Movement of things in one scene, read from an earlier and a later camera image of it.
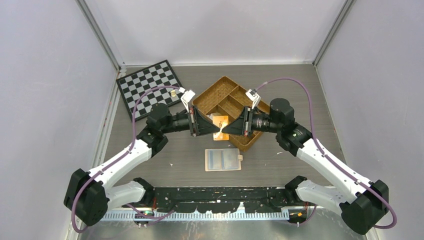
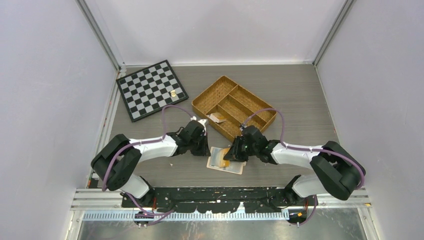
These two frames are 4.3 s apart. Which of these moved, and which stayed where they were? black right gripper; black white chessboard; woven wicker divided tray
Moved: black right gripper
Stayed: woven wicker divided tray; black white chessboard
